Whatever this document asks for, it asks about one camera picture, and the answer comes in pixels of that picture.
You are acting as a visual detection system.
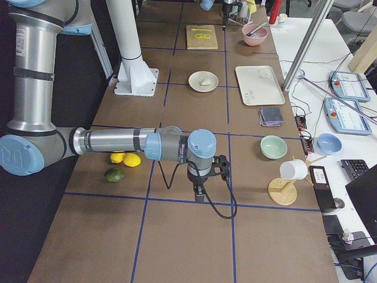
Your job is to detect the cream round plate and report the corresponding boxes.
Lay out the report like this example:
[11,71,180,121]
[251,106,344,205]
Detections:
[188,71,219,93]

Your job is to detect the white bear tray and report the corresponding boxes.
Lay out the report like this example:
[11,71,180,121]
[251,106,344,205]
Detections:
[235,65,285,106]

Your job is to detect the cup rack with cups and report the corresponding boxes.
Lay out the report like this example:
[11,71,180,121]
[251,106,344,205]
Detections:
[227,0,257,26]

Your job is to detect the bamboo cutting board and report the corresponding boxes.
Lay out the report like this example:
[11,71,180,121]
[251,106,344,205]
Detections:
[186,25,218,50]

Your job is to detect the yellow plastic knife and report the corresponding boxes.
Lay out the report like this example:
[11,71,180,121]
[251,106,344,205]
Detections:
[190,28,212,32]

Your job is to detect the pink bowl with ice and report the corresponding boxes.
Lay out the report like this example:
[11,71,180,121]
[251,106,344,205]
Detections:
[242,24,269,47]

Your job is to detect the metal black-tipped tongs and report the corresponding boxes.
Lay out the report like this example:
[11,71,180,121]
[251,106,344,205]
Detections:
[246,21,267,37]

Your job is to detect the white small cup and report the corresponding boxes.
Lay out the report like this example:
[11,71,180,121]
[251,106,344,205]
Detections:
[278,13,288,25]

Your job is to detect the yellow lemon lower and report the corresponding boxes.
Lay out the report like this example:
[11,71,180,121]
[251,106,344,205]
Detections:
[123,153,141,167]

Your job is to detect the yellow lemon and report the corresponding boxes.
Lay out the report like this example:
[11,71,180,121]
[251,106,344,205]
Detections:
[123,153,141,167]
[110,152,125,164]

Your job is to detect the wooden cup stand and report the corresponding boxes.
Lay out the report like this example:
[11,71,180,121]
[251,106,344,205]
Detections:
[267,156,326,206]

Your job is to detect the green bowl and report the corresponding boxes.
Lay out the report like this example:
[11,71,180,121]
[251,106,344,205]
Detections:
[260,135,287,160]

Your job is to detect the yellow lemon upper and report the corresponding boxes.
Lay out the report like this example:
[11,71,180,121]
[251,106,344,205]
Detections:
[110,152,125,164]

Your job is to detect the purple folded cloth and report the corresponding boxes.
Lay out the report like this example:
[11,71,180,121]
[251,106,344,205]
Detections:
[260,118,284,127]

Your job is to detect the white cup on stand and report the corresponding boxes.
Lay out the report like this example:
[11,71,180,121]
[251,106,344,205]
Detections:
[279,159,308,180]

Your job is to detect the grey folded cloth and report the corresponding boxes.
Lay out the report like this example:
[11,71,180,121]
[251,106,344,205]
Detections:
[259,107,284,122]

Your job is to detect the orange black connector lower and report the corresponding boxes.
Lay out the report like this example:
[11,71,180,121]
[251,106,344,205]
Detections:
[299,130,315,156]

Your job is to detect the orange black connector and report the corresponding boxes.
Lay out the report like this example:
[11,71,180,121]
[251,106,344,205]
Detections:
[295,115,307,130]
[299,130,315,156]

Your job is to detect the orange black connector upper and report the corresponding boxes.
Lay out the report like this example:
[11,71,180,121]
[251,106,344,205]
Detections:
[295,115,307,130]

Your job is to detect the black box device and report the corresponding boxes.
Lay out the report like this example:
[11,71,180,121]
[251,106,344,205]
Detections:
[309,165,336,213]

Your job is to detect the blue bowl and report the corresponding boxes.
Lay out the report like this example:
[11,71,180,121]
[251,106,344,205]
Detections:
[316,133,342,155]

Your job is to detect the teach pendant upper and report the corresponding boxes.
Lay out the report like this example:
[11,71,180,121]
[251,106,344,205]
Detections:
[329,71,371,103]

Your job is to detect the teach pendant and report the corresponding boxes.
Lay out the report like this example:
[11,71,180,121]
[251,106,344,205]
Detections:
[329,71,371,103]
[324,97,372,136]

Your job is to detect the black computer mouse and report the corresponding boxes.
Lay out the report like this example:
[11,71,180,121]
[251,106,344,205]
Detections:
[333,198,345,209]

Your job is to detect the teach pendant lower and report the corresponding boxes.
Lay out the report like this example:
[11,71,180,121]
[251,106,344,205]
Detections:
[324,97,372,136]

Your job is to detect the black keyboard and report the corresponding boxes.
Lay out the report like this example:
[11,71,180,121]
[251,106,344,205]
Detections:
[340,159,369,180]

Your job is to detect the black monitor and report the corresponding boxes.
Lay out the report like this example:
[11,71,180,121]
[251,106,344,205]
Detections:
[345,165,377,237]

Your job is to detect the aluminium frame post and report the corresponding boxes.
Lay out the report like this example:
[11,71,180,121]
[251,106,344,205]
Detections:
[282,0,334,91]

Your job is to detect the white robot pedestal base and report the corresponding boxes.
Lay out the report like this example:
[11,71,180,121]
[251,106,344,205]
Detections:
[106,0,159,97]

